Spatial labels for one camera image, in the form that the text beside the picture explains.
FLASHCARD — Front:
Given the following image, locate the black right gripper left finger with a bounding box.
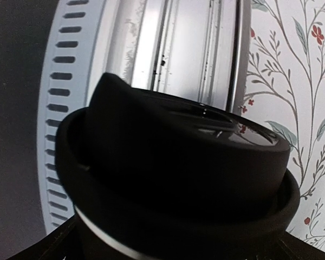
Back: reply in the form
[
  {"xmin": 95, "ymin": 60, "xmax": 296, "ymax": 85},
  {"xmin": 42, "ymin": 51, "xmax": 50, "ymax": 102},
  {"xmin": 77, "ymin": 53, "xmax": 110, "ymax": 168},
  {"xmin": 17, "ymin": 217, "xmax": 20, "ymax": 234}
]
[{"xmin": 13, "ymin": 219, "xmax": 79, "ymax": 260}]

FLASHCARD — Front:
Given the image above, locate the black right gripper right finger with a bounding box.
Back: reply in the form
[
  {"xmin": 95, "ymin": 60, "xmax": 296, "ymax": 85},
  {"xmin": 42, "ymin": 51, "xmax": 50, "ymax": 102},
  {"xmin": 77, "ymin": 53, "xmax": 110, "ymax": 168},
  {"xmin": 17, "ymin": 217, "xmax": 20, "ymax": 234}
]
[{"xmin": 276, "ymin": 227, "xmax": 325, "ymax": 260}]

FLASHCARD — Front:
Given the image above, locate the black white paper coffee cup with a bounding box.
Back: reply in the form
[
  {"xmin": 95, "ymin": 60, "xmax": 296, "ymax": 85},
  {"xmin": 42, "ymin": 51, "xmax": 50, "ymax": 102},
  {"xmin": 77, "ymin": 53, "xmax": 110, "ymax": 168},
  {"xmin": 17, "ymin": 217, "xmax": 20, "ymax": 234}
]
[{"xmin": 74, "ymin": 205, "xmax": 160, "ymax": 259}]

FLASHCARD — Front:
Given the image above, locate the aluminium front rail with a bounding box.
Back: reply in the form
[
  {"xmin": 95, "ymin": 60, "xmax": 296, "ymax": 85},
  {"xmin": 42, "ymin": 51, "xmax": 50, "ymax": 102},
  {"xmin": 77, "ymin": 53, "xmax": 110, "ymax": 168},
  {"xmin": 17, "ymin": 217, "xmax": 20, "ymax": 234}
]
[{"xmin": 36, "ymin": 1, "xmax": 251, "ymax": 233}]

